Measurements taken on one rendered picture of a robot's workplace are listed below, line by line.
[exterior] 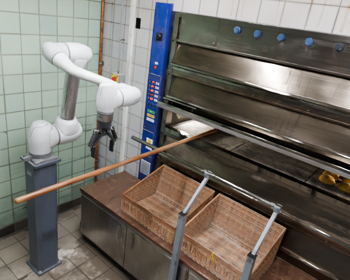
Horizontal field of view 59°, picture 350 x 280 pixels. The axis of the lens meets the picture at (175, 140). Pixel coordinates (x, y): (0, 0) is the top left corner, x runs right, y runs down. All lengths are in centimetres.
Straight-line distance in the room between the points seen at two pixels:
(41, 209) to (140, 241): 77
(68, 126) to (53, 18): 96
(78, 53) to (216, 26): 95
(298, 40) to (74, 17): 185
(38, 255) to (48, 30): 181
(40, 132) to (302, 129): 172
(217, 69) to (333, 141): 90
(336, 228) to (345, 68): 97
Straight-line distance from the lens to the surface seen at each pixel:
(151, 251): 244
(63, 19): 294
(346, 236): 225
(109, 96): 169
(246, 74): 219
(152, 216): 234
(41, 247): 279
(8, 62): 276
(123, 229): 259
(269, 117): 217
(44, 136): 232
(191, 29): 246
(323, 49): 205
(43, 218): 262
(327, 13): 204
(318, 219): 226
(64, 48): 212
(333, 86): 203
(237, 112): 225
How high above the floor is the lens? 210
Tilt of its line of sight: 22 degrees down
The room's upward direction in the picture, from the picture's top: 8 degrees clockwise
